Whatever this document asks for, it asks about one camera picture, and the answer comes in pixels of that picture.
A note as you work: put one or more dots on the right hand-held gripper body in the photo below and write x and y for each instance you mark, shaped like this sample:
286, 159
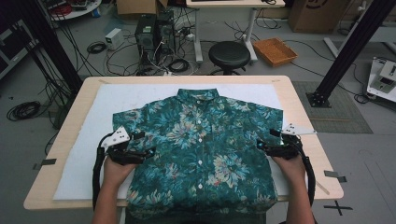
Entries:
289, 147

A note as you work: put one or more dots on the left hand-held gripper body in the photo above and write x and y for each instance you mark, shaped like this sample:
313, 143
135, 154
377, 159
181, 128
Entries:
116, 140

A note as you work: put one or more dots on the teal floral shirt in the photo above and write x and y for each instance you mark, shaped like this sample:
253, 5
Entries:
199, 140

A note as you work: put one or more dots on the person's right hand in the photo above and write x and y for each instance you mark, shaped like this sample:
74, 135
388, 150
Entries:
292, 169

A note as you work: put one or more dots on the person's left hand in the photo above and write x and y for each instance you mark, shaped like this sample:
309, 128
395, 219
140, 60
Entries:
116, 174

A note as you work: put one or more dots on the white table mat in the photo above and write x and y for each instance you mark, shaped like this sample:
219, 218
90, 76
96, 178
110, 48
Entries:
93, 124

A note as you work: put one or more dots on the grey tape strip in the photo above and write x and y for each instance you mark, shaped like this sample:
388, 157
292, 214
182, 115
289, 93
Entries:
334, 175
46, 162

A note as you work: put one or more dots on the grey floor mat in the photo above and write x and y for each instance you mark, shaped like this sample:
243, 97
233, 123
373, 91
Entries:
339, 115

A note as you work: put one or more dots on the orange woven basket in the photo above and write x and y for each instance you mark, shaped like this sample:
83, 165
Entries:
275, 51

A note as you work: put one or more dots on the black round stool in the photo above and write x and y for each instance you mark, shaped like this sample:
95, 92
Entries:
229, 53

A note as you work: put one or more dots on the black computer tower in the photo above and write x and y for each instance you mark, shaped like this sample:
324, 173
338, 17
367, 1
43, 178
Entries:
165, 34
145, 37

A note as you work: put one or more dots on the small white box device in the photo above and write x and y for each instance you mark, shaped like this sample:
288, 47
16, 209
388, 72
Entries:
114, 38

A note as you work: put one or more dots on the white machine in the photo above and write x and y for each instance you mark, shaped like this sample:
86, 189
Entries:
383, 79

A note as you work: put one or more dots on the large cardboard box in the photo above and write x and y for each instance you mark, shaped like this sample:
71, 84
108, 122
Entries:
317, 17

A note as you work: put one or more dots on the small cardboard box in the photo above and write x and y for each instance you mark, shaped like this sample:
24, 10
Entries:
137, 6

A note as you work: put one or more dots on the round white table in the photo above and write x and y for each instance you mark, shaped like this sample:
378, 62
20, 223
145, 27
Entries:
74, 11

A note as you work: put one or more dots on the white desk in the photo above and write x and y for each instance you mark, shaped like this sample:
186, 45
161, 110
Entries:
233, 3

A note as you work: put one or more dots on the dark equipment rack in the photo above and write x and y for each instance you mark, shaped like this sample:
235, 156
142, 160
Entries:
14, 46

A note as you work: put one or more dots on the black metal post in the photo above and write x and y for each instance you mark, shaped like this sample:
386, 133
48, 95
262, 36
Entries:
351, 46
53, 46

